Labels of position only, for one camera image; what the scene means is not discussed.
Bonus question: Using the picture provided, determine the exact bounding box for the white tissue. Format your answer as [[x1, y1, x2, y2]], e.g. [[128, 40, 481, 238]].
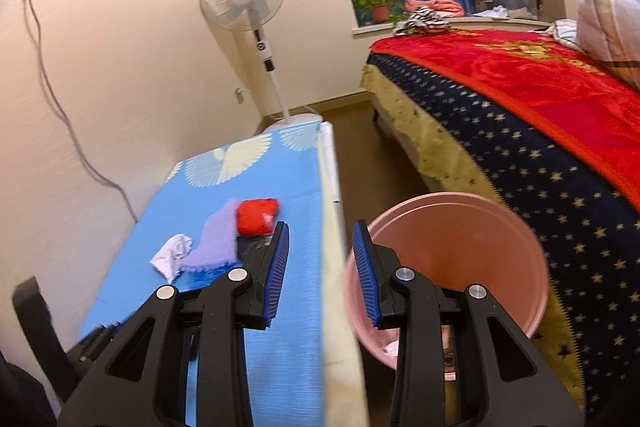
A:
[[149, 234, 195, 285]]

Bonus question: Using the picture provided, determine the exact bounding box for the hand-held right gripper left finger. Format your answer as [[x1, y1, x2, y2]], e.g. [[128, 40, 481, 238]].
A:
[[57, 221, 291, 427]]

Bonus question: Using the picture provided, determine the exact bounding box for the checked pillow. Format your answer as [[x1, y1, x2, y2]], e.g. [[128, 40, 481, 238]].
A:
[[577, 0, 640, 90]]

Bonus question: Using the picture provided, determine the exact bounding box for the red blanket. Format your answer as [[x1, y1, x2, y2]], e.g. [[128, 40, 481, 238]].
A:
[[370, 29, 640, 218]]

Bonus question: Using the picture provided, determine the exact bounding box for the purple foam sheet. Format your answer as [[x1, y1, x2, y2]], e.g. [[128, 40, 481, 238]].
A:
[[179, 198, 240, 273]]

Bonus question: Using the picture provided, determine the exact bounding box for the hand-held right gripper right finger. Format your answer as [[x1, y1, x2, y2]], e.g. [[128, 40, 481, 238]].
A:
[[352, 220, 586, 427]]

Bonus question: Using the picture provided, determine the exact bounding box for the grey wall cable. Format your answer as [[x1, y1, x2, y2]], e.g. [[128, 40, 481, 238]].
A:
[[20, 0, 141, 225]]

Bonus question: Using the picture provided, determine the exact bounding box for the black white striped cloth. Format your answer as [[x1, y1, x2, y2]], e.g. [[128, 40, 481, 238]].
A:
[[392, 6, 451, 38]]

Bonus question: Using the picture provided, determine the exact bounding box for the black curved bar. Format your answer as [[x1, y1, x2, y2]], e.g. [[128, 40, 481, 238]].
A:
[[11, 276, 81, 403]]

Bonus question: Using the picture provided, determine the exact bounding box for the bed with starry blanket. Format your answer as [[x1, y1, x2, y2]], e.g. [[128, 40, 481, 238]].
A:
[[360, 52, 640, 418]]

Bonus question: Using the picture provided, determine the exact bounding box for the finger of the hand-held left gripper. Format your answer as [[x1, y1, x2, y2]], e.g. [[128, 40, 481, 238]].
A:
[[237, 237, 273, 278], [182, 264, 236, 292]]

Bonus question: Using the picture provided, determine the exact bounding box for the pink folded cloth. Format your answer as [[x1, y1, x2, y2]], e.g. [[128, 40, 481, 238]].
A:
[[404, 0, 465, 18]]

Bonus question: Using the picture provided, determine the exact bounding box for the dark cloth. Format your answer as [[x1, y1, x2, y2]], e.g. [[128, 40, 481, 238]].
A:
[[0, 347, 58, 427]]

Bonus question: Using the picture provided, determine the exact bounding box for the red cloth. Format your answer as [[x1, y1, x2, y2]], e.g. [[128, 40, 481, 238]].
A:
[[236, 198, 282, 237]]

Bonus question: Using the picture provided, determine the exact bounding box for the pink plastic bucket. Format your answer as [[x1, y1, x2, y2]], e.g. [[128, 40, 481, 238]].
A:
[[342, 192, 551, 383]]

